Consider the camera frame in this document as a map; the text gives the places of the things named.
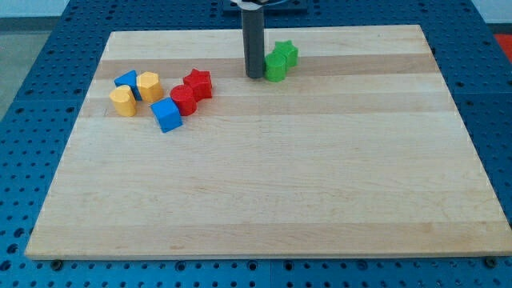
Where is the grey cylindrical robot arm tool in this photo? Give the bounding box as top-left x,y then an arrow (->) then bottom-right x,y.
232,0 -> 269,79

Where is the blue triangle block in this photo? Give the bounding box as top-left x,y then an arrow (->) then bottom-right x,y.
114,70 -> 142,101

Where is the green cylinder block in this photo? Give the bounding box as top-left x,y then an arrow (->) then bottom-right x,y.
265,53 -> 286,82

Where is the red star block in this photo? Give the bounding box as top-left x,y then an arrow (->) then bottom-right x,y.
183,69 -> 213,102

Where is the red cylinder block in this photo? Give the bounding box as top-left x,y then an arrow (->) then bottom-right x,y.
170,84 -> 197,116

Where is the blue cube block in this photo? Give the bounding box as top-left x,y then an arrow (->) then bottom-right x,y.
150,98 -> 182,133

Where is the green star block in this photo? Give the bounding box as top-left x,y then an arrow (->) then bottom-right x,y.
274,40 -> 298,69

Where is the light wooden board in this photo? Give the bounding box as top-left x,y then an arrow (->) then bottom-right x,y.
25,25 -> 511,260

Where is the yellow hexagon block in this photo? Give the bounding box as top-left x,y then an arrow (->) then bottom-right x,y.
136,71 -> 164,103

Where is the yellow heart block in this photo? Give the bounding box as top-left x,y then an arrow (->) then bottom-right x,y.
109,85 -> 137,117

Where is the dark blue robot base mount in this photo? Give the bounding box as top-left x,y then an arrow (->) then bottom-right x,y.
222,0 -> 309,16

